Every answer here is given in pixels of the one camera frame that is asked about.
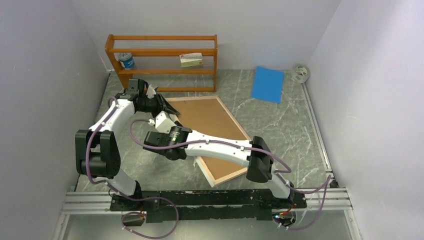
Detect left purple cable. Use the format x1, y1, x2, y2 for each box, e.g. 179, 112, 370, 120
84, 96, 180, 240

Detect blue white small jar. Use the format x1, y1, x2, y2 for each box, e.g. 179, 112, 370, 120
117, 52, 135, 69

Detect purple cable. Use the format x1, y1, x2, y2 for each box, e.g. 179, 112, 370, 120
84, 96, 180, 240
128, 119, 333, 232

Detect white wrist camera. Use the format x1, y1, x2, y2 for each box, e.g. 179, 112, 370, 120
145, 84, 158, 99
147, 111, 179, 134

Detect clear tape roll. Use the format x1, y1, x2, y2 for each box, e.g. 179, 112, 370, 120
290, 64, 311, 84

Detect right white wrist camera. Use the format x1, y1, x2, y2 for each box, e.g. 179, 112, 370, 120
147, 111, 179, 134

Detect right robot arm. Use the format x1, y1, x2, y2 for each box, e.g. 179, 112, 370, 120
141, 126, 296, 208

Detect brown cardboard backing board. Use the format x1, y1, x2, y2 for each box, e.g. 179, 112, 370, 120
168, 98, 249, 182

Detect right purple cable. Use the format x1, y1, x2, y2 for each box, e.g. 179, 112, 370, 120
128, 119, 333, 232

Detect wooden picture frame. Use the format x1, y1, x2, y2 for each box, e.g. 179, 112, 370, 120
164, 95, 252, 188

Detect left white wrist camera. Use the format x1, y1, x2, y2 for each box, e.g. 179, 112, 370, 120
145, 84, 158, 99

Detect blue foam mat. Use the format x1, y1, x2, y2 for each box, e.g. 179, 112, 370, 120
251, 66, 285, 104

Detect orange wooden shelf rack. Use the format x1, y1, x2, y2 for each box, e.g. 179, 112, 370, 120
104, 34, 218, 92

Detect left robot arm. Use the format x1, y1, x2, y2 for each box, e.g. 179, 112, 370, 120
75, 78, 180, 211

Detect small white green box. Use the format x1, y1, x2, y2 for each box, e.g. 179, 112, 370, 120
179, 52, 203, 68

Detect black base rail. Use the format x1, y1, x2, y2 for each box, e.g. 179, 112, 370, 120
109, 188, 307, 223

